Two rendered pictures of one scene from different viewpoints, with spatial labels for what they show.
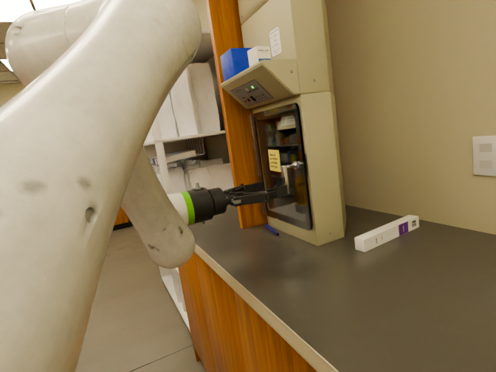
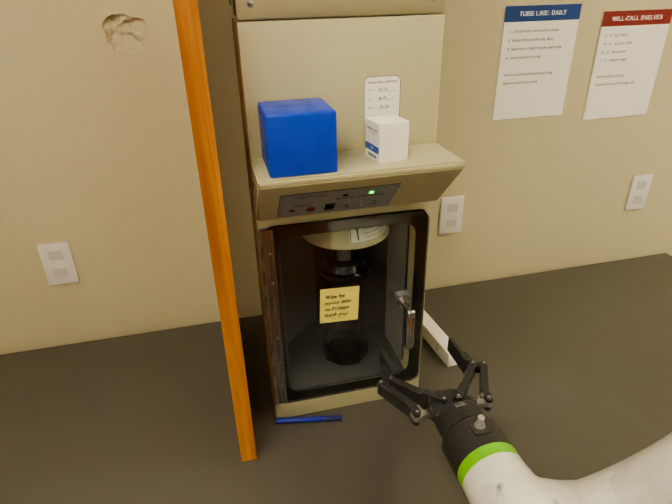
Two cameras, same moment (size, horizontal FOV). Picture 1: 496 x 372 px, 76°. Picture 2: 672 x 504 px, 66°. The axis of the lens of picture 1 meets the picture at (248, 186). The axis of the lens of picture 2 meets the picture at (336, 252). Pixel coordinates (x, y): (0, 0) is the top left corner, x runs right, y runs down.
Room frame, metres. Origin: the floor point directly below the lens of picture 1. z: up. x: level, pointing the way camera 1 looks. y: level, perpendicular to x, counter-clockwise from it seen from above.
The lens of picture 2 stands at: (0.95, 0.70, 1.76)
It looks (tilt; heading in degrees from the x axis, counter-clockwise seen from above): 28 degrees down; 281
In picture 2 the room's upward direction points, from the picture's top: 1 degrees counter-clockwise
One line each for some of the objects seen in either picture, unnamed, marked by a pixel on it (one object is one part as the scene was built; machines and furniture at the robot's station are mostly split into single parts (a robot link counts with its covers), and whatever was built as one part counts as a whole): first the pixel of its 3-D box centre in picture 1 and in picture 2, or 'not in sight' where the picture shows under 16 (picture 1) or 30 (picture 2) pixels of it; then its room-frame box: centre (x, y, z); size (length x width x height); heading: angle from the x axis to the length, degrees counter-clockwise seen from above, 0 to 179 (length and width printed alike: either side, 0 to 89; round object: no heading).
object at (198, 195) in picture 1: (199, 204); (477, 447); (0.86, 0.14, 1.15); 0.09 x 0.06 x 0.12; 24
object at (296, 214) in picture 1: (279, 167); (349, 312); (1.09, -0.12, 1.19); 0.30 x 0.01 x 0.40; 24
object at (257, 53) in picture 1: (259, 58); (386, 138); (1.02, -0.09, 1.54); 0.05 x 0.05 x 0.06; 33
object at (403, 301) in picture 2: (289, 177); (406, 322); (0.98, -0.13, 1.17); 0.05 x 0.03 x 0.10; 114
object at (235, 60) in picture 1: (240, 65); (296, 136); (1.15, -0.03, 1.56); 0.10 x 0.10 x 0.09; 25
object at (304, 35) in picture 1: (305, 123); (331, 221); (1.14, -0.24, 1.33); 0.32 x 0.25 x 0.77; 25
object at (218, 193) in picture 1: (224, 199); (455, 413); (0.89, 0.07, 1.15); 0.09 x 0.08 x 0.07; 114
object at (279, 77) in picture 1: (255, 88); (356, 190); (1.07, -0.07, 1.46); 0.32 x 0.11 x 0.10; 25
